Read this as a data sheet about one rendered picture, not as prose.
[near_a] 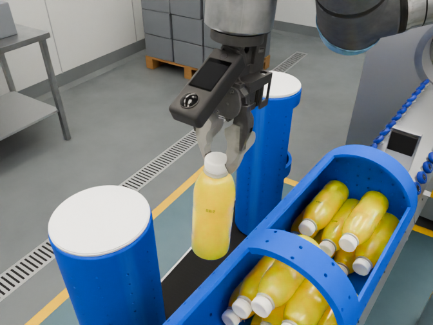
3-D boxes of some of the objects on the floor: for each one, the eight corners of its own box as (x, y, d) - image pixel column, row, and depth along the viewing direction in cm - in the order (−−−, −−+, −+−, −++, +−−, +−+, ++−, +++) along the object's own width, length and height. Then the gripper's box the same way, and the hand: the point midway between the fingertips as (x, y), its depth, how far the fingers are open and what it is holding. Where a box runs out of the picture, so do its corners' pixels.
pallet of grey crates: (269, 66, 464) (278, -47, 394) (234, 91, 409) (238, -35, 339) (187, 47, 516) (182, -56, 446) (146, 67, 461) (134, -47, 392)
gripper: (294, 32, 52) (270, 165, 64) (225, 14, 58) (214, 140, 69) (261, 44, 46) (241, 188, 58) (186, 23, 52) (182, 159, 63)
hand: (216, 162), depth 61 cm, fingers closed on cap, 4 cm apart
